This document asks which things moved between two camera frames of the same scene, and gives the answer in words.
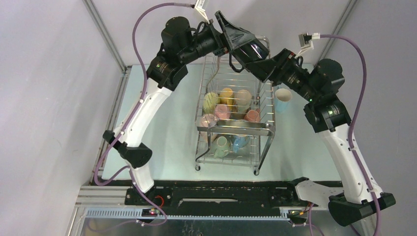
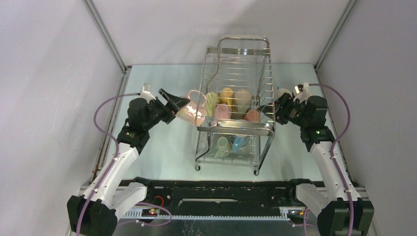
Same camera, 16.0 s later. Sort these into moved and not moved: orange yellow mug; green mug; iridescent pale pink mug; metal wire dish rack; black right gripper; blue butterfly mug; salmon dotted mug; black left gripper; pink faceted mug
Moved: black left gripper; black right gripper; iridescent pale pink mug
Not moved: salmon dotted mug; blue butterfly mug; pink faceted mug; green mug; metal wire dish rack; orange yellow mug
